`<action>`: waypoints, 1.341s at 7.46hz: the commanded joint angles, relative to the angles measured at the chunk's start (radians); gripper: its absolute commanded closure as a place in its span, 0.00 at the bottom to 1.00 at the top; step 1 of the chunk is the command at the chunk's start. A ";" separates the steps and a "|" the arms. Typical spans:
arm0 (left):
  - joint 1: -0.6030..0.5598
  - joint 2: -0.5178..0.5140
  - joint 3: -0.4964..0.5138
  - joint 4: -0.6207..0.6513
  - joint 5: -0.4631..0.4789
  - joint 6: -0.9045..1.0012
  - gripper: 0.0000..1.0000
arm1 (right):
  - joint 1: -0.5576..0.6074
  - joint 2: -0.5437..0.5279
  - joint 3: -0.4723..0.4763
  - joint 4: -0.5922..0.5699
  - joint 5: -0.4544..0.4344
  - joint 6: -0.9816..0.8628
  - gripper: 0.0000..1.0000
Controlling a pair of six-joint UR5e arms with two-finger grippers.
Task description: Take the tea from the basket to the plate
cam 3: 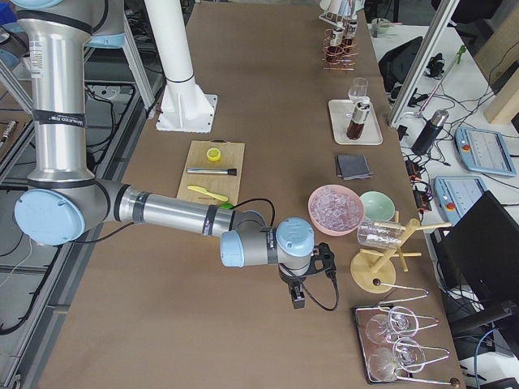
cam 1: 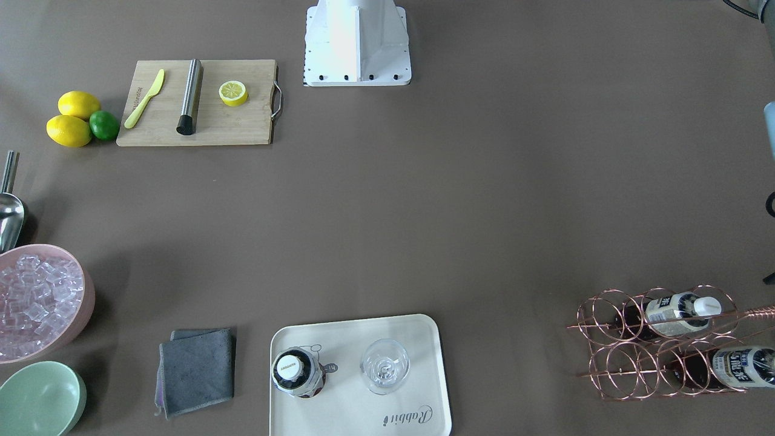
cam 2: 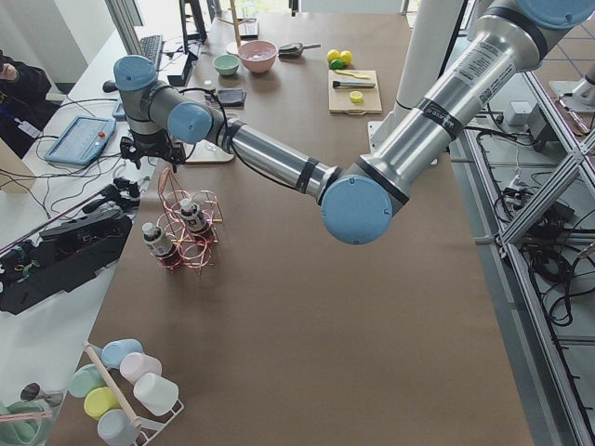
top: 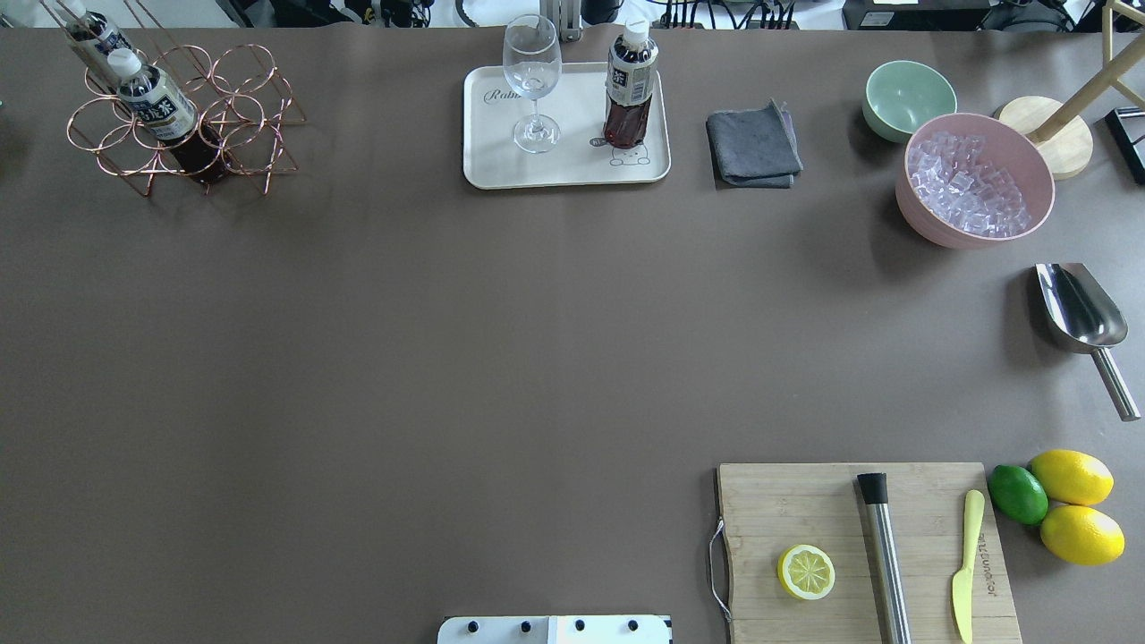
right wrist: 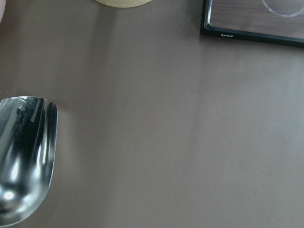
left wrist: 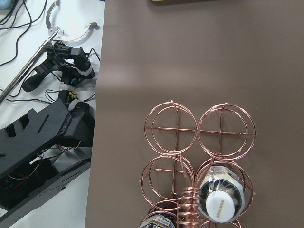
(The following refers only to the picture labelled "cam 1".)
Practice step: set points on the tea bottle white cap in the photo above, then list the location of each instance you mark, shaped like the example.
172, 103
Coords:
297, 371

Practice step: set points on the copper wire bottle basket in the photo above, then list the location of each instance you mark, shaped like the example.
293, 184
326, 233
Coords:
632, 369

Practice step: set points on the tea bottle in basket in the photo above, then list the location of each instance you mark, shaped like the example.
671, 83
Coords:
667, 317

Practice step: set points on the tea bottle lying low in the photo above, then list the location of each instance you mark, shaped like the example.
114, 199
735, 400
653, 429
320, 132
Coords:
738, 367

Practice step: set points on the clear wine glass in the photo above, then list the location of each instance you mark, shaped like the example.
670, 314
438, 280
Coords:
384, 366

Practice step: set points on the wooden cutting board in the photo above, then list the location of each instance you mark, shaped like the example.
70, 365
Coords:
216, 123

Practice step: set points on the white serving tray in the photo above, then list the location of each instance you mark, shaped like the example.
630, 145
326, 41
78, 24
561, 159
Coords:
346, 406

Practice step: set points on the half lemon slice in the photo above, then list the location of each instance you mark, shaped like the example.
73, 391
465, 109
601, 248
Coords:
233, 93

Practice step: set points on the steel muddler rod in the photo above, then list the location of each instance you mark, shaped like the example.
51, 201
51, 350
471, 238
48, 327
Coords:
188, 116

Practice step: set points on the grey cloth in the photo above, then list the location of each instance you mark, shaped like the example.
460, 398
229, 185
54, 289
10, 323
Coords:
196, 370

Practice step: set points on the yellow plastic knife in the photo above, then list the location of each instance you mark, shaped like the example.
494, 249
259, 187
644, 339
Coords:
153, 91

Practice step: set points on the green lime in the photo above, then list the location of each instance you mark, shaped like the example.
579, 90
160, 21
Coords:
104, 125

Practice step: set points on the yellow lemon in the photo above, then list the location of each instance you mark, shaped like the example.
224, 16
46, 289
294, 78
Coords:
80, 104
69, 131

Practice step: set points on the pink bowl of ice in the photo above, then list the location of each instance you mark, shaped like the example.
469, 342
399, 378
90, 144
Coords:
47, 300

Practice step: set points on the steel ice scoop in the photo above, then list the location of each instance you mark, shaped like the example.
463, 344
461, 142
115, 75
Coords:
12, 207

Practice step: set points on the green bowl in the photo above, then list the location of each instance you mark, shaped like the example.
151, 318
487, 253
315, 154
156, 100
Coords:
44, 398

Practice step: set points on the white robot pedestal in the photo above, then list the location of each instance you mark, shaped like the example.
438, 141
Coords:
356, 44

